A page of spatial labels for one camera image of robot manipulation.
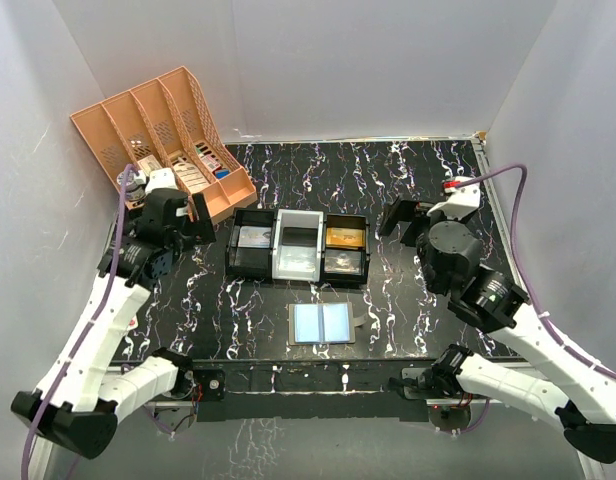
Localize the white label cards stack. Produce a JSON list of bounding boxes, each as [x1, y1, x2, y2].
[[172, 156, 210, 194]]

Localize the dark patterned card in tray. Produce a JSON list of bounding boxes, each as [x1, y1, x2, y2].
[[324, 249, 363, 275]]

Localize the blue small item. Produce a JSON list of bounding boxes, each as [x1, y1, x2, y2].
[[215, 169, 230, 179]]

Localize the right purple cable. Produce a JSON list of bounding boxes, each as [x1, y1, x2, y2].
[[442, 163, 616, 436]]

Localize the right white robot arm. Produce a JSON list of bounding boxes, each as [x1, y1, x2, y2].
[[380, 177, 616, 464]]

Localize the orange plastic desk organizer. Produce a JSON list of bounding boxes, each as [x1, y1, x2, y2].
[[70, 66, 257, 224]]

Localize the grey leather card holder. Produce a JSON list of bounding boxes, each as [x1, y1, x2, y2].
[[287, 302, 366, 346]]

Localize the gold card in tray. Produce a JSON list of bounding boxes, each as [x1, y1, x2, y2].
[[326, 227, 365, 249]]

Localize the black and white tray set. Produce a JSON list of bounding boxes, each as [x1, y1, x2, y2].
[[225, 208, 370, 286]]

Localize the white pink box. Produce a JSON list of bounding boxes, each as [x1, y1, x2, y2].
[[137, 155, 162, 177]]

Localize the small round patterned tin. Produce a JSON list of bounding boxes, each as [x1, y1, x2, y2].
[[117, 170, 147, 202]]

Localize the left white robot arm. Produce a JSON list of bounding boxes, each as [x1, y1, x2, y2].
[[11, 168, 216, 459]]

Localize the cards in black tray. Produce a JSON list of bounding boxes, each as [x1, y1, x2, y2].
[[237, 226, 272, 249]]

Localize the black card in white tray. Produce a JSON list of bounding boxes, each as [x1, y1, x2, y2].
[[281, 227, 318, 248]]

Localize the small pink white packet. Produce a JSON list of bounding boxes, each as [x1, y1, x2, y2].
[[195, 144, 223, 174]]

